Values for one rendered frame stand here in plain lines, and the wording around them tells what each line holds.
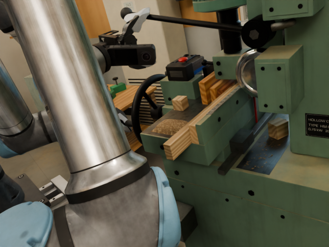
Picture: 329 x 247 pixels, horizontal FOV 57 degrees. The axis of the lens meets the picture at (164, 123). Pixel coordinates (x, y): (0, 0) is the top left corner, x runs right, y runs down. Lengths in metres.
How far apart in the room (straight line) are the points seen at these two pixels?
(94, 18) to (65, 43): 2.77
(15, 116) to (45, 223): 0.31
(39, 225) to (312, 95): 0.60
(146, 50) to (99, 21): 2.40
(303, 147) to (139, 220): 0.53
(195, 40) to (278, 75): 1.92
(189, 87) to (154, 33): 1.42
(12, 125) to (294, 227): 0.67
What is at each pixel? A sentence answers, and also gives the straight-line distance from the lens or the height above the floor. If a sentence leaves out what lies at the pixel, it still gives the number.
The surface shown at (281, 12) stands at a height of 1.16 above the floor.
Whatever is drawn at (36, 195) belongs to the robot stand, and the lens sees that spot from 0.92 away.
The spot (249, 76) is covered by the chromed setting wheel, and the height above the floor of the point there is 1.02.
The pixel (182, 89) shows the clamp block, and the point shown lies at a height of 0.93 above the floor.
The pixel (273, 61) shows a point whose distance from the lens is 0.64.
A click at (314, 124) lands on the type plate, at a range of 0.78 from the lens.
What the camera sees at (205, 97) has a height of 0.92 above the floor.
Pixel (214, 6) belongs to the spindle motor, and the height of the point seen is 1.17.
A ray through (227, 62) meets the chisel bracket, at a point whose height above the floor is 1.02.
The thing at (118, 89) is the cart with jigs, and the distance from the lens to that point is 2.44.
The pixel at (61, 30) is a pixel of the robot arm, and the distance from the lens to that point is 0.40.
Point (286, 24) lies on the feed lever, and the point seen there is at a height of 1.13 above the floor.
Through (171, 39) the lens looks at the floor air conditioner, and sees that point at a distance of 2.37.
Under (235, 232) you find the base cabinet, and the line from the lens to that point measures 0.96.
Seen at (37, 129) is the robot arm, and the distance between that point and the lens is 0.70.
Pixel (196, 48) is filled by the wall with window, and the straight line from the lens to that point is 2.55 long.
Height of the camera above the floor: 1.27
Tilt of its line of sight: 26 degrees down
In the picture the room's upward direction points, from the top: 14 degrees counter-clockwise
